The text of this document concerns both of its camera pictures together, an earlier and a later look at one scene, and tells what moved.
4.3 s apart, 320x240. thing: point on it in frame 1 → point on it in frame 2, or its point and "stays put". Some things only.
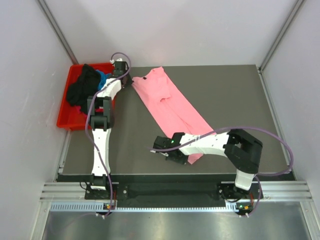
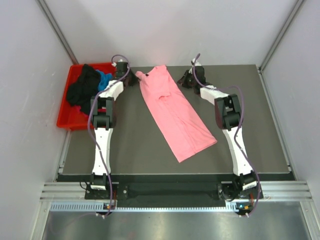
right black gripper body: (182, 159) → (187, 81)
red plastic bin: (70, 116) stays put
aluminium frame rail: (272, 190) stays put
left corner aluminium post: (49, 15) stays put
